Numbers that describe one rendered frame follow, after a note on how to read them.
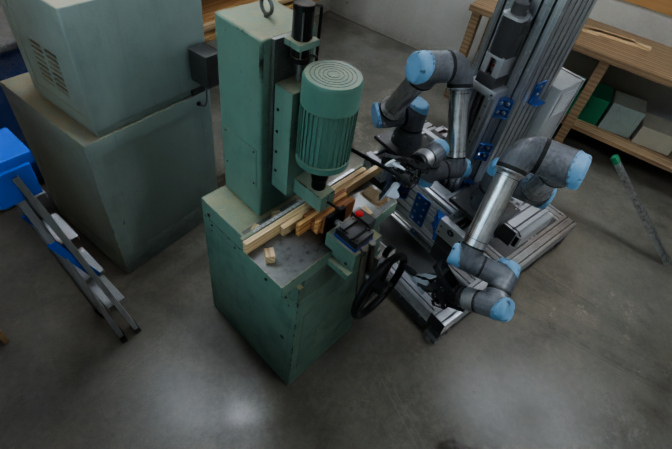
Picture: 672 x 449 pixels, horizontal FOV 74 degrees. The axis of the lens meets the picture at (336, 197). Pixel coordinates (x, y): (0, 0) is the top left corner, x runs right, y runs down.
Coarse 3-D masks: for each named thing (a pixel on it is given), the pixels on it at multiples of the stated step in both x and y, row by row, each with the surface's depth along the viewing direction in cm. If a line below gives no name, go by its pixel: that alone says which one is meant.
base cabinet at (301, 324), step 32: (224, 256) 186; (224, 288) 205; (256, 288) 177; (320, 288) 164; (352, 288) 193; (256, 320) 194; (288, 320) 169; (320, 320) 185; (352, 320) 225; (288, 352) 185; (320, 352) 215; (288, 384) 206
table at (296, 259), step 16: (352, 192) 174; (384, 208) 170; (272, 240) 152; (288, 240) 153; (304, 240) 154; (320, 240) 154; (256, 256) 146; (288, 256) 148; (304, 256) 149; (320, 256) 150; (256, 272) 147; (272, 272) 143; (288, 272) 143; (304, 272) 145; (336, 272) 153; (352, 272) 150; (272, 288) 144; (288, 288) 142
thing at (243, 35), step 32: (224, 32) 132; (256, 32) 124; (288, 32) 128; (224, 64) 140; (256, 64) 128; (224, 96) 149; (256, 96) 135; (224, 128) 158; (256, 128) 144; (224, 160) 171; (256, 160) 153; (256, 192) 164
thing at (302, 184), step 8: (304, 176) 157; (296, 184) 156; (304, 184) 154; (296, 192) 159; (304, 192) 155; (312, 192) 152; (320, 192) 152; (328, 192) 152; (304, 200) 158; (312, 200) 154; (320, 200) 150; (328, 200) 154; (320, 208) 153
